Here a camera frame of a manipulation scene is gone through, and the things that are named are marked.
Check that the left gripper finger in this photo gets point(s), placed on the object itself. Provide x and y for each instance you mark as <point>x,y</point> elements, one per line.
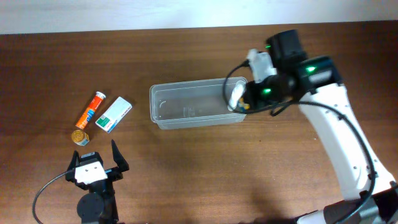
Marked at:
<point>118,158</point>
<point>75,161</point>

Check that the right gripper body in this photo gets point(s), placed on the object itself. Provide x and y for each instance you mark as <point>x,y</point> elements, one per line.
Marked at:
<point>252,94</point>

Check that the white squeeze bottle clear cap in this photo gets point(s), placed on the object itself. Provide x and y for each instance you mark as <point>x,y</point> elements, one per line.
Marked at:
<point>237,93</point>

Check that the orange effervescent tablet tube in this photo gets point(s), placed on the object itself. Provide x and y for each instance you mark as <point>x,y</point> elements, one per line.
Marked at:
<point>90,110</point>

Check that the white green medicine box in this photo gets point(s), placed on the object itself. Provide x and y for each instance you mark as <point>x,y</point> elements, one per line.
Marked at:
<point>113,115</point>

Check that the dark bottle white cap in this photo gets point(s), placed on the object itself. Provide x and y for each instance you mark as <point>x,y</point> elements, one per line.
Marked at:
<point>242,105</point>

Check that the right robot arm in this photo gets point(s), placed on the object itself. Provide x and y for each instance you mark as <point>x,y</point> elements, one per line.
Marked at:
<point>369,190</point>

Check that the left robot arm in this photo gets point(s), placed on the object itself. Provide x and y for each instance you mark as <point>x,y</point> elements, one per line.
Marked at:
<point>99,204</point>

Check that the clear plastic container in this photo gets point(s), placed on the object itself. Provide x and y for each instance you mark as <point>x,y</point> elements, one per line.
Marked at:
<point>193,103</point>

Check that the small gold-lid jar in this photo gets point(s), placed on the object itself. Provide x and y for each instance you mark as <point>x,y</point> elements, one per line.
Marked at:
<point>80,138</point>

